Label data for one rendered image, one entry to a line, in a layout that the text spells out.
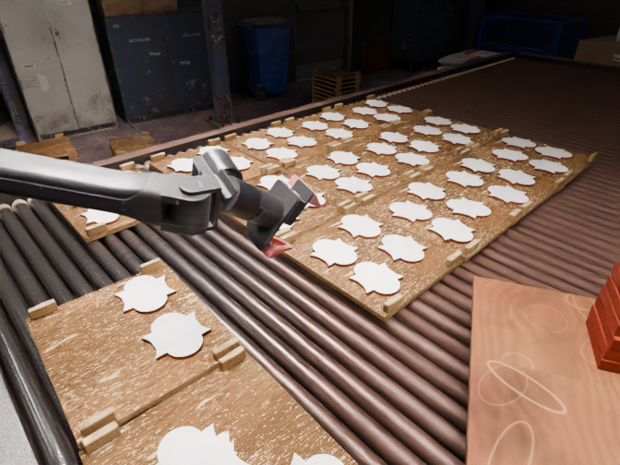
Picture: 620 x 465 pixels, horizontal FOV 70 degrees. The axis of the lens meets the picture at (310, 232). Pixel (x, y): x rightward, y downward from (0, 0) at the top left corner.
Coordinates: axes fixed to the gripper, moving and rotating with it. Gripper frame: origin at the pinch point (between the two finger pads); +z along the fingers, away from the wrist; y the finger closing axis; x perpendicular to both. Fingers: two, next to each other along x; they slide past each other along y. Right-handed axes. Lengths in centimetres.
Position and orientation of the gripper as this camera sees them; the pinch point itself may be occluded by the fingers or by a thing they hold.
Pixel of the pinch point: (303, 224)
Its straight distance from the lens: 81.7
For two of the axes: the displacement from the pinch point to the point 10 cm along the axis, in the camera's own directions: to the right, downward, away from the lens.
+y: -5.8, 7.8, 2.1
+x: 5.6, 5.8, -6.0
